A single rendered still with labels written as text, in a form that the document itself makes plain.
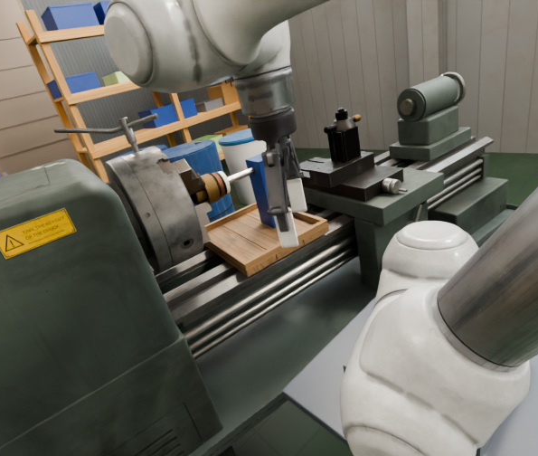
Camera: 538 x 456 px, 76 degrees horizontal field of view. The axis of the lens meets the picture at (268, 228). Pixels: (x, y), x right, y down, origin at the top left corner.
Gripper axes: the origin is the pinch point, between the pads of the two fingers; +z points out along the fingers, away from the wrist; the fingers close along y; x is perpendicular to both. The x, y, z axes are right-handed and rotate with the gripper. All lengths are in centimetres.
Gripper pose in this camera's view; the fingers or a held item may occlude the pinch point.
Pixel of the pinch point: (294, 222)
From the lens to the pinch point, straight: 64.8
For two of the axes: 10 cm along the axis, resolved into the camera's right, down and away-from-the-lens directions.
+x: 9.5, -1.0, -2.8
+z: 2.2, 8.7, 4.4
